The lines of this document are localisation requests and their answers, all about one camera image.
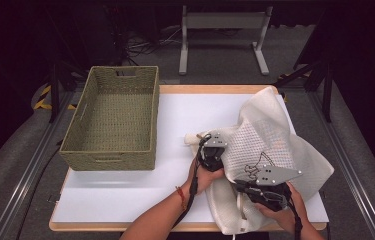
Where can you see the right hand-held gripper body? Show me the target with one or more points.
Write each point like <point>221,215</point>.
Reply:
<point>268,191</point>

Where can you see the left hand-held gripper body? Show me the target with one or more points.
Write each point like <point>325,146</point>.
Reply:
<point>213,150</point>

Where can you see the cream mesh garment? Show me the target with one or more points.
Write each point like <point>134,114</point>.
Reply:
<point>275,133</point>

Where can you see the person's left hand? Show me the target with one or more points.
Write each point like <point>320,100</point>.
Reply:
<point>203,180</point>

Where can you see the person's right hand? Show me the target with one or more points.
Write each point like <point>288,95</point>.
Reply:
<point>291,213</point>

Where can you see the green woven basket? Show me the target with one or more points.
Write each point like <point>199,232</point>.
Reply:
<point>115,126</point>

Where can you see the black metal stand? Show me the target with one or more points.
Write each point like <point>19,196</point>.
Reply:
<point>54,90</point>
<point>326,90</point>

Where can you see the grey metal stand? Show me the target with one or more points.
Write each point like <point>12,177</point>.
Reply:
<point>225,20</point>

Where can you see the yellow black hazard tape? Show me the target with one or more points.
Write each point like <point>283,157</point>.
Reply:
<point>43,100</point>

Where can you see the metal floor rail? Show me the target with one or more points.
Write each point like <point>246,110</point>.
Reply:
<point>25,180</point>
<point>348,173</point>

